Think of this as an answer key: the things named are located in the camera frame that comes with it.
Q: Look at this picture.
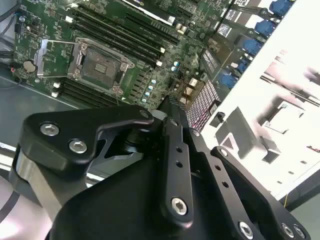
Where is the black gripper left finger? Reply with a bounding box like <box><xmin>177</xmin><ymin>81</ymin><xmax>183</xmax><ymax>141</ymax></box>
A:
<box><xmin>9</xmin><ymin>104</ymin><xmax>195</xmax><ymax>229</ymax></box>

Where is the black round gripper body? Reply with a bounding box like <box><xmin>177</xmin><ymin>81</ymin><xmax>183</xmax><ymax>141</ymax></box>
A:
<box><xmin>48</xmin><ymin>121</ymin><xmax>236</xmax><ymax>240</ymax></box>

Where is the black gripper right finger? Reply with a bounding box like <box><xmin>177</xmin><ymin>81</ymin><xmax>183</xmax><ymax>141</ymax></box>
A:
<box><xmin>159</xmin><ymin>96</ymin><xmax>312</xmax><ymax>240</ymax></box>

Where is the silver CPU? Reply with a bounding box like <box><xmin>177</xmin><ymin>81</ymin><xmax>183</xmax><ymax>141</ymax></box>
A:
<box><xmin>262</xmin><ymin>103</ymin><xmax>305</xmax><ymax>135</ymax></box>

